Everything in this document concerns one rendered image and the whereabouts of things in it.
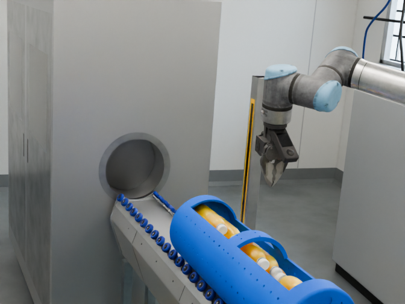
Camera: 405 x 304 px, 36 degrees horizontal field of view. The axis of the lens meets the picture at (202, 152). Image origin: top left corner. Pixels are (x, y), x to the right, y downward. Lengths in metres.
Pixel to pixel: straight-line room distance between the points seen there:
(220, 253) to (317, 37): 5.02
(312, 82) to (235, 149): 5.13
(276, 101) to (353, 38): 5.44
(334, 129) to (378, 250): 3.05
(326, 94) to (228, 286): 0.77
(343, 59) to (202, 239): 0.89
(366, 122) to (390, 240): 0.84
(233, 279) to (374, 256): 2.51
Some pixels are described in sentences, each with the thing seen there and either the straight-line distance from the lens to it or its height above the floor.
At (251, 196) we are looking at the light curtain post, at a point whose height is 1.15.
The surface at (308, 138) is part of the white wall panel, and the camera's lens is 7.22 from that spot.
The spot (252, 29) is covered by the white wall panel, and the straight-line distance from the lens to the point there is 6.72.
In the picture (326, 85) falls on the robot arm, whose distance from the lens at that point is 1.77.
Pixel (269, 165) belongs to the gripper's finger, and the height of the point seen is 1.56.
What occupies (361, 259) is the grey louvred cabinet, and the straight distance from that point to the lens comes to 4.70.
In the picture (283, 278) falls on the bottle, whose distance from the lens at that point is 2.06.
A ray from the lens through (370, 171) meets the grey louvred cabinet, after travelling 4.53.
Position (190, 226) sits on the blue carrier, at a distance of 2.46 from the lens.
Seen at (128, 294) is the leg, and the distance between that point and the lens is 3.51.
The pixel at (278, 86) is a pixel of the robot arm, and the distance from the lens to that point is 1.82.
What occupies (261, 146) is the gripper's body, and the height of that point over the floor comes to 1.61.
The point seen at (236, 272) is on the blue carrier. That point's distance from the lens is 2.14.
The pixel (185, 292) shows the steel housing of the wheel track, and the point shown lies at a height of 0.89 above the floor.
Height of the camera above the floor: 2.06
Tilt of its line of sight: 15 degrees down
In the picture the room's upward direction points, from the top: 4 degrees clockwise
